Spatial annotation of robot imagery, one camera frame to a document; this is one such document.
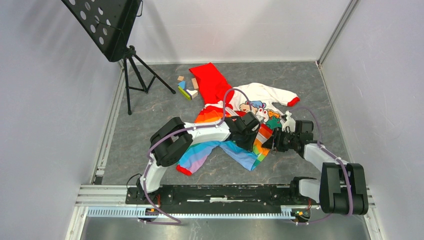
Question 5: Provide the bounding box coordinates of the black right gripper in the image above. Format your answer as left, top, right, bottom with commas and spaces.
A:
261, 126, 299, 152

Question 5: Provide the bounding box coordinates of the rainbow and white kids jacket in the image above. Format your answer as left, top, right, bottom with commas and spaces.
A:
176, 63, 300, 176

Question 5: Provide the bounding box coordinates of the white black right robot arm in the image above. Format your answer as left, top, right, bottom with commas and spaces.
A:
262, 120, 369, 215

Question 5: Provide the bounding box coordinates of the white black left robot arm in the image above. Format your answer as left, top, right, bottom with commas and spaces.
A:
136, 112, 261, 204

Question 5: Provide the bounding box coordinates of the beige wooden block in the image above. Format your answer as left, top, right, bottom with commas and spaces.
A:
186, 89, 199, 100

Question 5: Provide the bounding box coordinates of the long wooden block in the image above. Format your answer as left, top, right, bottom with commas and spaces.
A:
191, 78, 199, 90

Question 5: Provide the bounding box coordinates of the green yellow wooden block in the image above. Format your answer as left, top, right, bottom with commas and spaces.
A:
178, 86, 192, 101

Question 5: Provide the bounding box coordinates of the blue wooden block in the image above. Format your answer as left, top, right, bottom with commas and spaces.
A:
178, 80, 187, 90

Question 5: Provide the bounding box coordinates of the black perforated music stand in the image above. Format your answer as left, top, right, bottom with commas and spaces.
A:
62, 0, 176, 115

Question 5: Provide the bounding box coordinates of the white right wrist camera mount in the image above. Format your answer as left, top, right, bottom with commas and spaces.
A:
282, 110, 296, 133

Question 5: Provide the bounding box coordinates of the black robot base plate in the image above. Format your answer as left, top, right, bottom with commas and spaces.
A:
125, 184, 319, 214

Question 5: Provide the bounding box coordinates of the corner aluminium wall profile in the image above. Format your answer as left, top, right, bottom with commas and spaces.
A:
316, 0, 360, 69

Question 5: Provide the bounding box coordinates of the aluminium frame rail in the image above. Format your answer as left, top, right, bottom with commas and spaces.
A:
75, 184, 376, 220

